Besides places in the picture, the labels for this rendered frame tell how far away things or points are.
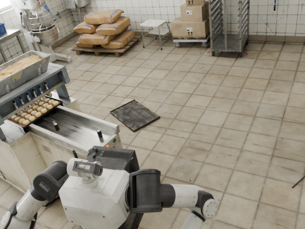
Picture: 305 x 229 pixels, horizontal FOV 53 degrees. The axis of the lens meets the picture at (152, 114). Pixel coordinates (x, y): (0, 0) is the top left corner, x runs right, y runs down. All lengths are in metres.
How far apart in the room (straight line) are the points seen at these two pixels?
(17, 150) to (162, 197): 1.76
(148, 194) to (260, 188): 1.93
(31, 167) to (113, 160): 1.64
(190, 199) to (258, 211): 1.59
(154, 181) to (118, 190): 0.14
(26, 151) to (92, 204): 1.65
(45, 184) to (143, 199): 0.42
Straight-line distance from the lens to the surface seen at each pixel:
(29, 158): 2.80
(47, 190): 1.32
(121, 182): 1.18
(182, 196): 1.21
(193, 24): 5.42
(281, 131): 3.56
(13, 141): 2.66
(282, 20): 5.55
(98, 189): 1.18
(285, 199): 2.90
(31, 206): 1.43
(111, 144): 2.29
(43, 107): 2.83
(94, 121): 2.44
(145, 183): 1.12
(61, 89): 2.96
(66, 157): 2.45
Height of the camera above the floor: 2.20
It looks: 34 degrees down
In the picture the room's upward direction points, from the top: 11 degrees counter-clockwise
